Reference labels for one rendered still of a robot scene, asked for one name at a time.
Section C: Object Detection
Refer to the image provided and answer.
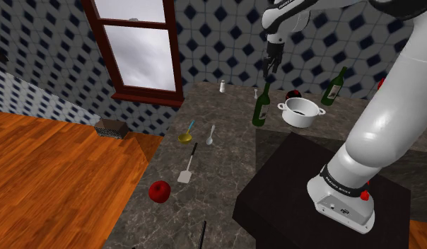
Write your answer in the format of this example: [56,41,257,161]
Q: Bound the dark red round object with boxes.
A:
[285,89,303,101]

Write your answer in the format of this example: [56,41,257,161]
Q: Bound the green wine bottle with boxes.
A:
[320,66,349,107]
[252,82,271,127]

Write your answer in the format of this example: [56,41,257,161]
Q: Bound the silver spoon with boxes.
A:
[206,124,216,146]

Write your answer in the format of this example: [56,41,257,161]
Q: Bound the black robot stand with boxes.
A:
[232,132,412,249]

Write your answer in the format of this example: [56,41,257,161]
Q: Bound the red apple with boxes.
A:
[148,180,172,204]

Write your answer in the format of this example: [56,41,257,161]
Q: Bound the brown box with mesh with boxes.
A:
[94,118,129,140]

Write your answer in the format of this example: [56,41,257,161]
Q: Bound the thin black rod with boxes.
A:
[197,220,207,249]

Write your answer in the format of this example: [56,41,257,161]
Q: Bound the white pot with handles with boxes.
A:
[277,97,327,129]

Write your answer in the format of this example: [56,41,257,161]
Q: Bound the yellow ladle blue handle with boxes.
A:
[177,120,196,145]

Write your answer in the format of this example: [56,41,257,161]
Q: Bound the window with red-brown frame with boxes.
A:
[81,0,185,108]

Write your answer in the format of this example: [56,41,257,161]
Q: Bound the white spatula black handle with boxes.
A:
[177,142,199,185]

